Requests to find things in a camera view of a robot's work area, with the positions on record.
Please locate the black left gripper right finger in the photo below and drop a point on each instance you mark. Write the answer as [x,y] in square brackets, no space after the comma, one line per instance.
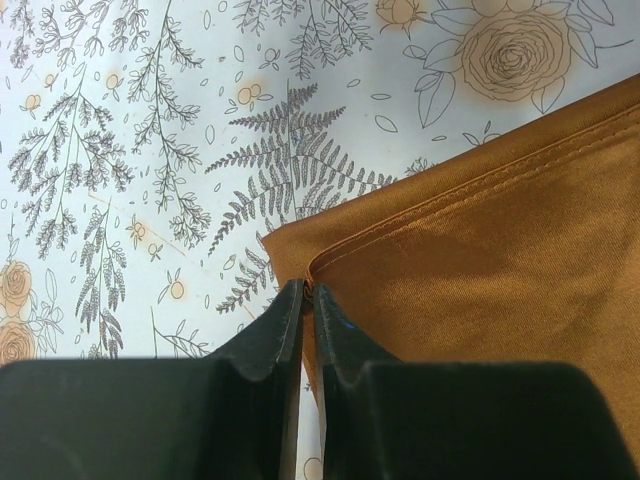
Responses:
[389,419]

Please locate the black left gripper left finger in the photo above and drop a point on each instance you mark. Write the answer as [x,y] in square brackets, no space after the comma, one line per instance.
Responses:
[232,414]

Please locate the orange cloth napkin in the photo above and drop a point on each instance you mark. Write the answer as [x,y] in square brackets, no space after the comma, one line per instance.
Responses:
[525,248]

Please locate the floral patterned table mat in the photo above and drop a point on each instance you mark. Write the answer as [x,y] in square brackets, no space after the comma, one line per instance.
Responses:
[148,148]

